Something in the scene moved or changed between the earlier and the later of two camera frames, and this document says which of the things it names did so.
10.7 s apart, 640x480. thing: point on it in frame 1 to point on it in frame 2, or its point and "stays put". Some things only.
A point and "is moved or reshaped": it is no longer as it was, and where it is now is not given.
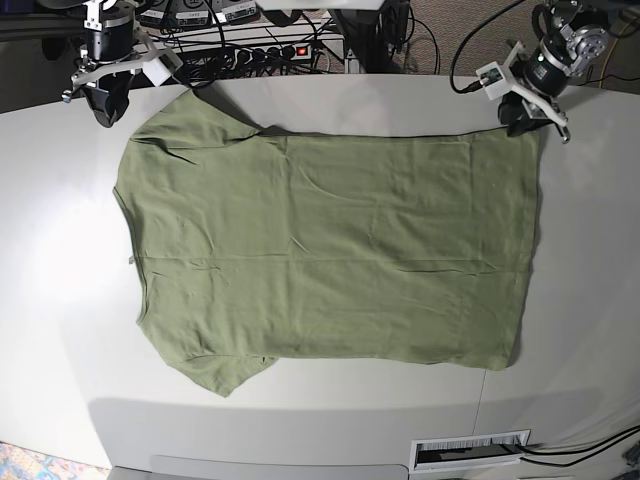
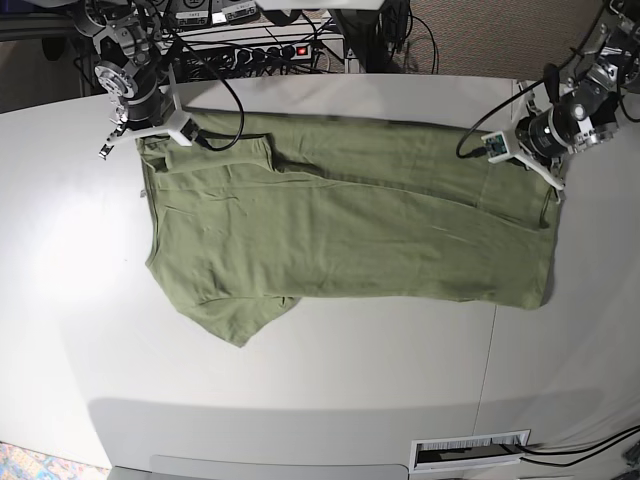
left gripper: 114,43 to 145,105
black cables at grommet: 615,440 stays put
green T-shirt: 250,246 is moved or reshaped
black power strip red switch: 273,53 stays put
